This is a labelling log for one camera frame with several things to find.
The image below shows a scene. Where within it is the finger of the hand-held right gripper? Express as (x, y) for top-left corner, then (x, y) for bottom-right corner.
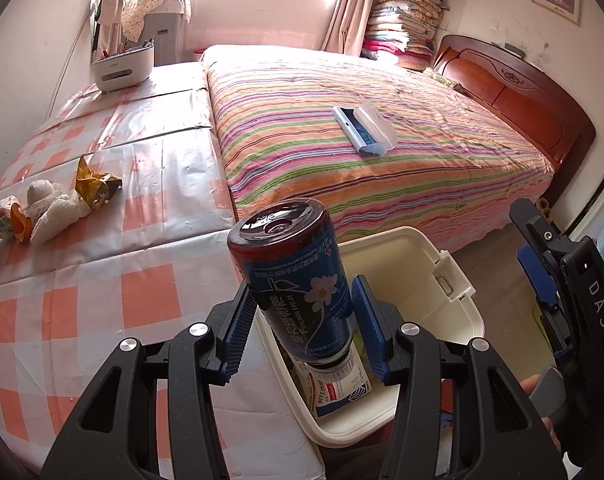
(516, 246), (570, 356)
(509, 199), (570, 271)

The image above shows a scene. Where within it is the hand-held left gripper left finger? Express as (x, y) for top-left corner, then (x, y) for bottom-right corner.
(41, 280), (259, 480)

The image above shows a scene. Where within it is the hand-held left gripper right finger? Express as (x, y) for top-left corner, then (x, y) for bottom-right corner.
(351, 274), (568, 480)

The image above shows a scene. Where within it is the white blue medicine box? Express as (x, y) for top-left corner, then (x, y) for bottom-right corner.
(309, 355), (374, 418)

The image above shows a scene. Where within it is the cream plastic bin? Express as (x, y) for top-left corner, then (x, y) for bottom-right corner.
(254, 226), (484, 448)

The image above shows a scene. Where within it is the dark blue drink can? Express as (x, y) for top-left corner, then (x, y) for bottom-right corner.
(226, 199), (355, 365)

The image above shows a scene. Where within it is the white lacy sock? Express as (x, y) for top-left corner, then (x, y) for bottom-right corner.
(24, 179), (92, 244)

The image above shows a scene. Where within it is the orange peel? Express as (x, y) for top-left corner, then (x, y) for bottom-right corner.
(9, 202), (33, 244)

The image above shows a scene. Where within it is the person's right hand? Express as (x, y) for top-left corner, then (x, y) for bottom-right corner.
(519, 374), (563, 457)

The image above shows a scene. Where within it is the green plastic basket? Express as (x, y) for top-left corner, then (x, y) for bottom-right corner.
(532, 304), (553, 333)

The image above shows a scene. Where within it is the wooden headboard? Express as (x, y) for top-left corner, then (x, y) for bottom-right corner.
(432, 34), (597, 206)

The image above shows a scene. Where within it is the orange white checked tablecloth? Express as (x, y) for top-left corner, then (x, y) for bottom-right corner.
(0, 62), (328, 480)

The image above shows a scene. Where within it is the floral pillow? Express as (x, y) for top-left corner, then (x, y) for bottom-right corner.
(422, 66), (459, 90)

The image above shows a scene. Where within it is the grey item on headboard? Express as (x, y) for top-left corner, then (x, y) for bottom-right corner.
(491, 40), (526, 58)

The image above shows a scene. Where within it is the white long box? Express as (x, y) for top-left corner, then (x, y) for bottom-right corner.
(356, 100), (398, 150)

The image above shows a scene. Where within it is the yellow brown snack wrapper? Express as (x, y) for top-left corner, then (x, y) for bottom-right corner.
(75, 154), (124, 212)

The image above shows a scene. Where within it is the striped bed sheet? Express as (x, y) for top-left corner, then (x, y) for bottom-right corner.
(202, 44), (555, 256)

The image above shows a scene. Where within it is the stack of folded quilts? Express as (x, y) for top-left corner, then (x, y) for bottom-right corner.
(361, 0), (448, 71)

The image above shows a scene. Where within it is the pink curtain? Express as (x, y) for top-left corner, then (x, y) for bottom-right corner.
(89, 0), (128, 61)
(323, 0), (378, 56)

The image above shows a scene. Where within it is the white desktop organizer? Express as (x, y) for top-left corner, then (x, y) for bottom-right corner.
(92, 40), (155, 92)

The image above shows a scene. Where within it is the white floor appliance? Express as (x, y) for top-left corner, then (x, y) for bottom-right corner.
(141, 10), (188, 68)

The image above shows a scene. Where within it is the floral cloth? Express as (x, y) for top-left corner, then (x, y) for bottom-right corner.
(121, 0), (193, 43)

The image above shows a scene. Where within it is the wall cable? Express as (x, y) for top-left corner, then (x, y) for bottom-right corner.
(52, 35), (81, 111)

